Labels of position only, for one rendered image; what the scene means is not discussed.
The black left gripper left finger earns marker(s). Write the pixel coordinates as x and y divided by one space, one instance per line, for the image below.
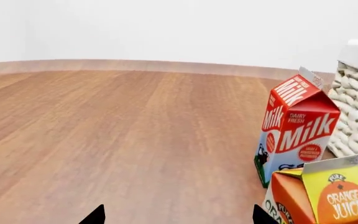
96 217

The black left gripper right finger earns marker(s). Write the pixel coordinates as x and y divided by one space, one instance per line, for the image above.
260 217

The white woven basket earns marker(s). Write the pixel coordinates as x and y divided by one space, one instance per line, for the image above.
357 112

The orange juice carton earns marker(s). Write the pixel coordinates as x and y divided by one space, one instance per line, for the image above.
325 196

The red white milk carton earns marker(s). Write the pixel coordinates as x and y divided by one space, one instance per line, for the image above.
294 130

